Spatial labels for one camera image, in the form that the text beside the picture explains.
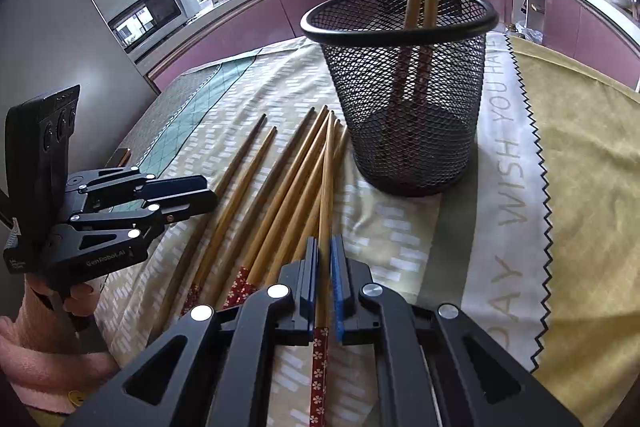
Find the bunch of wooden chopsticks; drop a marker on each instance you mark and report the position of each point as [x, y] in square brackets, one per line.
[280, 202]

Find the patterned tablecloth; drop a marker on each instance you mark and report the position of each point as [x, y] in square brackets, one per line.
[400, 247]

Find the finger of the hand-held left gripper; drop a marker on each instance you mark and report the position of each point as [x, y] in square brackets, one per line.
[190, 207]
[175, 187]

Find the person's left forearm pink sleeve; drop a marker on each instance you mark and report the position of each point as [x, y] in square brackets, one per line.
[40, 357]

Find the person's left hand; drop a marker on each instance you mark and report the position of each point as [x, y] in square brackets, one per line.
[80, 299]

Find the black mesh utensil holder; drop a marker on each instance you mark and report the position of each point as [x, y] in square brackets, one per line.
[360, 107]

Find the grey refrigerator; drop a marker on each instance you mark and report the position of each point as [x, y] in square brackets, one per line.
[50, 32]

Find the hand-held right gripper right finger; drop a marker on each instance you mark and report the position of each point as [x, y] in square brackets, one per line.
[340, 287]

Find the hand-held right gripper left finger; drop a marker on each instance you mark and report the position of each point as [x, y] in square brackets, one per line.
[312, 279]

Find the purple kitchen counter cabinets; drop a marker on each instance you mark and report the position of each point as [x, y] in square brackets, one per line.
[260, 17]

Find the silver microwave oven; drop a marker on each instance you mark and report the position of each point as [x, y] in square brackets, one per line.
[150, 12]

